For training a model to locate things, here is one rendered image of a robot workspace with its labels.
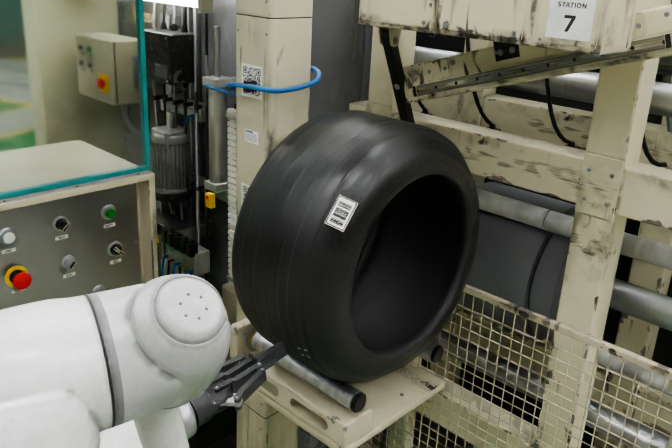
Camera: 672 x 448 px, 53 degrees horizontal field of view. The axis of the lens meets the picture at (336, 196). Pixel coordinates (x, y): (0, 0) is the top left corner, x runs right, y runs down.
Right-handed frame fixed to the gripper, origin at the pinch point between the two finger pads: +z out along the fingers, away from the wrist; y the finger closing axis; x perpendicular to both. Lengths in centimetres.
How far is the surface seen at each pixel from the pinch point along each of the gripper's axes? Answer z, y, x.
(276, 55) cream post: 30, 25, -51
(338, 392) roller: 11.7, -6.7, 13.1
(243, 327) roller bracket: 10.3, 23.2, 9.5
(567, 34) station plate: 55, -30, -57
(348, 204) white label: 13.4, -10.8, -31.8
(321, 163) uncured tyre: 16.8, -0.7, -36.3
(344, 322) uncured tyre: 9.4, -12.1, -8.6
